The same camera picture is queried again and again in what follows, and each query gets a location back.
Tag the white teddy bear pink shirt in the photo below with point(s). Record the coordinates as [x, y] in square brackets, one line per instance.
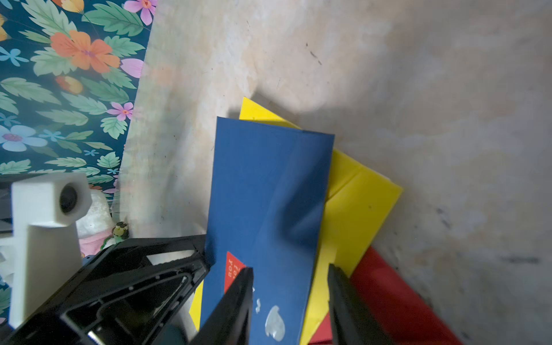
[98, 230]

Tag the yellow envelope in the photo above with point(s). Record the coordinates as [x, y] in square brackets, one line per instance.
[358, 201]

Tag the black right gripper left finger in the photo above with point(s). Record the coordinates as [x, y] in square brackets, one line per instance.
[230, 322]

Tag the red envelope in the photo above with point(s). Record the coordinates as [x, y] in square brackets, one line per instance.
[401, 312]

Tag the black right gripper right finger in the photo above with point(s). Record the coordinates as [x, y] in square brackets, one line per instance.
[352, 322]

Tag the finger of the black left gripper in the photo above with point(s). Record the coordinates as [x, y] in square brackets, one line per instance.
[126, 294]

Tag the dark blue envelope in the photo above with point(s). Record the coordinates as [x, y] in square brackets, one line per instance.
[268, 193]

